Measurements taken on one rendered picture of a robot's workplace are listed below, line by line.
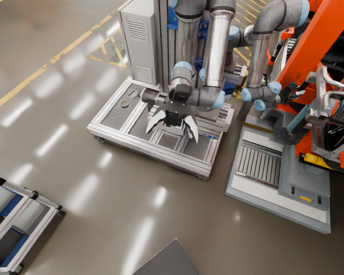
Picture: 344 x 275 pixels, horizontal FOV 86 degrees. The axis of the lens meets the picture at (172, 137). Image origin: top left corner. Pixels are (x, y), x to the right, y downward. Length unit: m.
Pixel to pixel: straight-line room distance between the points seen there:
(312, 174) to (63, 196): 2.16
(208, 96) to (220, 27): 0.25
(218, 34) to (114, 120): 1.43
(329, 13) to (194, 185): 1.52
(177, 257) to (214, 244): 0.47
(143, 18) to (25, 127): 1.95
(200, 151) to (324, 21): 1.20
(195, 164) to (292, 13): 1.15
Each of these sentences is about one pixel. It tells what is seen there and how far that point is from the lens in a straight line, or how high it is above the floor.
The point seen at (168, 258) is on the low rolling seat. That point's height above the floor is 0.34.
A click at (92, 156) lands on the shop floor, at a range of 2.06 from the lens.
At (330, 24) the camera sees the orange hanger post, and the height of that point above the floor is 1.13.
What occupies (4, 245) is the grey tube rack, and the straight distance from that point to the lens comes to 1.91.
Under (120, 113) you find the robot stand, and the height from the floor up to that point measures 0.21.
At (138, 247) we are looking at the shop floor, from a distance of 1.70.
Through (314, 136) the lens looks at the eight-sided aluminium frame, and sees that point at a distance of 1.62.
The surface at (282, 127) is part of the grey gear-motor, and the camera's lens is 1.87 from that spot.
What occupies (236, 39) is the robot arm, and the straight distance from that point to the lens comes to 1.48.
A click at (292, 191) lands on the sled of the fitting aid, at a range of 1.85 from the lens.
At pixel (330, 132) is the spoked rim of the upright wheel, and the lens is 1.70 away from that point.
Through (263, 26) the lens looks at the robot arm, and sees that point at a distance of 1.11.
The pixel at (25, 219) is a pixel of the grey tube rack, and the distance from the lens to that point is 1.86.
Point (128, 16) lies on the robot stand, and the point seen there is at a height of 1.21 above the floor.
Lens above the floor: 1.68
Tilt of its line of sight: 57 degrees down
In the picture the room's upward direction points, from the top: straight up
